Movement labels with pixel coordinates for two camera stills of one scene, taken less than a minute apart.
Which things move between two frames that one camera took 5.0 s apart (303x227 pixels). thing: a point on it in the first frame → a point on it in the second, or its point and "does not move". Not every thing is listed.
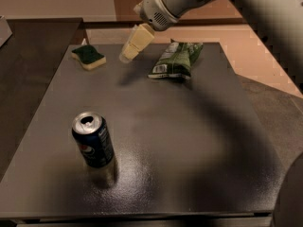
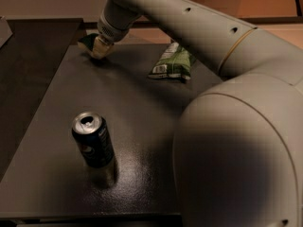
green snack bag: [176, 60] does not move
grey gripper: [152, 10] → [109, 30]
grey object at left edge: [6, 31] does not move
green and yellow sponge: [88, 57] → [87, 42]
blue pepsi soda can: [92, 133] does not move
